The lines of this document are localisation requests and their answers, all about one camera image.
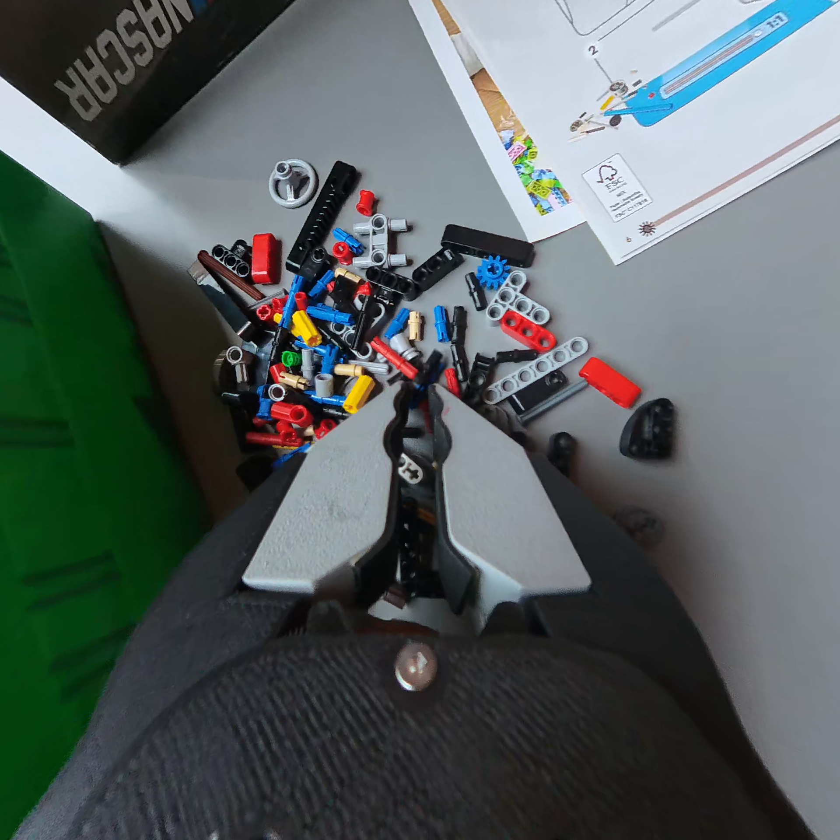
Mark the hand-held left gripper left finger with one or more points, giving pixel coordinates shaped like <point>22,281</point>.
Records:
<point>328,512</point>

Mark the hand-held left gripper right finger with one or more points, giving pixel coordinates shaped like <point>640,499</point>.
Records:
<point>512,518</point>

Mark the pile of small lego pieces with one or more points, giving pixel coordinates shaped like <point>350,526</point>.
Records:
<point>348,308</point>

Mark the lego instruction booklet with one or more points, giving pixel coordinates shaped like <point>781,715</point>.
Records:
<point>656,131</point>

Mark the black lego set box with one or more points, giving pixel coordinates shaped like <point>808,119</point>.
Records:
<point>131,59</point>

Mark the green plastic bin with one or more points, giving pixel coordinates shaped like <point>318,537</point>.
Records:
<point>79,426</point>

